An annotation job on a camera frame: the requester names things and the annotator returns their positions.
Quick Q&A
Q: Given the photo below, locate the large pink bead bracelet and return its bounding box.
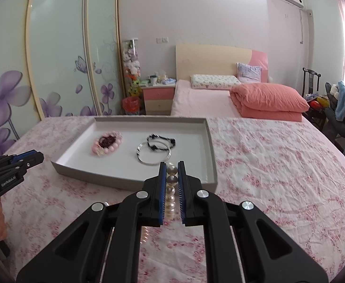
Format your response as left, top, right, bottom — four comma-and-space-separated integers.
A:
91, 131, 124, 157

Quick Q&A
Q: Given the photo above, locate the dark red bead bracelet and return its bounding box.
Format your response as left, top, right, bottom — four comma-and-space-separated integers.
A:
97, 134, 118, 150

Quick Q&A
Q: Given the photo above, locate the white pearl bracelet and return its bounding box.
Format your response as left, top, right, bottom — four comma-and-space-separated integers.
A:
163, 163, 181, 220

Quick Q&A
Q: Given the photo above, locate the thin silver bangle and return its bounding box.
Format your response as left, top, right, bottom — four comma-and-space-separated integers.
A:
136, 141, 172, 166

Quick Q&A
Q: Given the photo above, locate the black bead bracelet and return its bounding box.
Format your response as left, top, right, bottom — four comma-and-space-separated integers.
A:
146, 133, 177, 151

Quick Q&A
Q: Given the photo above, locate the floral pink bedsheet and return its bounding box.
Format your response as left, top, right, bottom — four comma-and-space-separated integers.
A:
2, 117, 345, 279

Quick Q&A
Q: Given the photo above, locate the grey cardboard tray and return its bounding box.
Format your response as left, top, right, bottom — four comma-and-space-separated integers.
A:
51, 116, 218, 192

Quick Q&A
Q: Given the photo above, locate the red lined waste basket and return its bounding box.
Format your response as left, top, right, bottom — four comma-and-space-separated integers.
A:
122, 96, 140, 116

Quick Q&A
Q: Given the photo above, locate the glass sliding wardrobe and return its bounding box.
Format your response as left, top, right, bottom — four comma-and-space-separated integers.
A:
0, 0, 124, 155

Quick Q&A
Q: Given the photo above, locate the plush toy display tube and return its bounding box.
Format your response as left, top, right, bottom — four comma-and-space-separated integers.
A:
122, 38, 142, 96

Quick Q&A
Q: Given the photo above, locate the pink nightstand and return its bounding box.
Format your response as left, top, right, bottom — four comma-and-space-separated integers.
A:
142, 84, 176, 116

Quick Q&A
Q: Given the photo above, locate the folded coral quilt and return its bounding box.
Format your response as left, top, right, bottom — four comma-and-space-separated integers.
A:
229, 83, 309, 122

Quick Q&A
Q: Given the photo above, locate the dark wooden chair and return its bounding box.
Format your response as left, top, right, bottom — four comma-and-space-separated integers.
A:
301, 68, 327, 131

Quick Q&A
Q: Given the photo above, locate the bed with beige headboard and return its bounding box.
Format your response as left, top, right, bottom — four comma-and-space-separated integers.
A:
170, 43, 309, 118

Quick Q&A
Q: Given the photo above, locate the purple patterned pillow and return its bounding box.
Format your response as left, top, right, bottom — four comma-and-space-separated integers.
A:
237, 63, 262, 83

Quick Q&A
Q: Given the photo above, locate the floral white pillow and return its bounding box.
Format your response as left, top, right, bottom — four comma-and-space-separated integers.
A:
191, 74, 241, 90

